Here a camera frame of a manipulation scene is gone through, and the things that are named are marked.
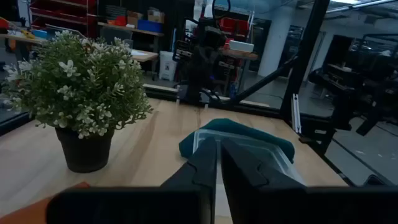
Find wooden workbench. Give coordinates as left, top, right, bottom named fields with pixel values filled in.
left=97, top=21, right=165, bottom=54

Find wooden table with white box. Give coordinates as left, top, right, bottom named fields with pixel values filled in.
left=217, top=47, right=259, bottom=94

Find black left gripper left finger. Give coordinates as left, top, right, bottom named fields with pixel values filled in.
left=161, top=136, right=218, bottom=224

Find red metal shelving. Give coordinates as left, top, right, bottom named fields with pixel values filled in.
left=29, top=0, right=98, bottom=39

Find artificial plant in black pot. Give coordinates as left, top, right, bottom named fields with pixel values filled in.
left=1, top=30, right=153, bottom=174

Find dark green cloth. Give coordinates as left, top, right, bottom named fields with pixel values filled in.
left=178, top=118, right=295, bottom=164

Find cardboard box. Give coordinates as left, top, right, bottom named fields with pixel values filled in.
left=147, top=8, right=166, bottom=24
left=126, top=11, right=144, bottom=27

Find orange cloth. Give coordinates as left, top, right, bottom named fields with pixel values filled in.
left=0, top=181, right=91, bottom=224

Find white building column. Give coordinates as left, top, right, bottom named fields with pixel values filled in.
left=257, top=5, right=295, bottom=78

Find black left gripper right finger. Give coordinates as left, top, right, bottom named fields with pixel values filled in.
left=221, top=138, right=307, bottom=224

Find white waste bin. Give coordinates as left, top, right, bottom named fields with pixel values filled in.
left=159, top=50, right=178, bottom=82

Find clear plastic tupperware container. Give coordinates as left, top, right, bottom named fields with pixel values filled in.
left=192, top=128, right=307, bottom=187

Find white rectangular box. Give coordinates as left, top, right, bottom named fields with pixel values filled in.
left=228, top=40, right=255, bottom=54

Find black neighbouring robot station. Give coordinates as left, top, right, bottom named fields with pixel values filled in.
left=307, top=32, right=398, bottom=138

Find blue storage bin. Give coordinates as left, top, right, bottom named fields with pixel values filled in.
left=137, top=19, right=164, bottom=34

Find wooden background table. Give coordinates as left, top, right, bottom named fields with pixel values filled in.
left=129, top=49, right=160, bottom=81

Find red storage bins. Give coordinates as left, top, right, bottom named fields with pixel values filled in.
left=218, top=17, right=250, bottom=35

